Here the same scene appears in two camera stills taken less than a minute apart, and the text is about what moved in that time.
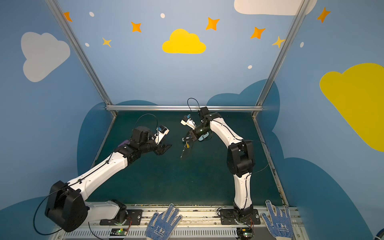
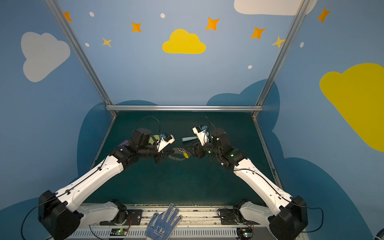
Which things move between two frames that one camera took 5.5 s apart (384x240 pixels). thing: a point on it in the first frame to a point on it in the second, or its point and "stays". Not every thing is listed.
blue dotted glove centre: [160, 226] stays
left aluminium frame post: [81, 53] stays
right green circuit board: [244, 232] stays
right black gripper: [188, 139] to [197, 149]
